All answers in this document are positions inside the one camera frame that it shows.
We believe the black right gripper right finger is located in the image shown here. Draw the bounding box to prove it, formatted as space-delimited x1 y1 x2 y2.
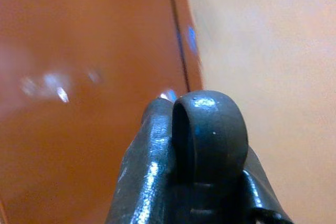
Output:
243 145 294 224

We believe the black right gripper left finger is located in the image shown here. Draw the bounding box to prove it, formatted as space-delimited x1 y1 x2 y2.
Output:
104 97 177 224

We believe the glossy brown wooden door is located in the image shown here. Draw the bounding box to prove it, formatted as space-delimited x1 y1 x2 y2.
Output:
0 0 190 224

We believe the glossy brown door frame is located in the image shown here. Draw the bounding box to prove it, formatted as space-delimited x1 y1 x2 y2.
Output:
167 0 206 96

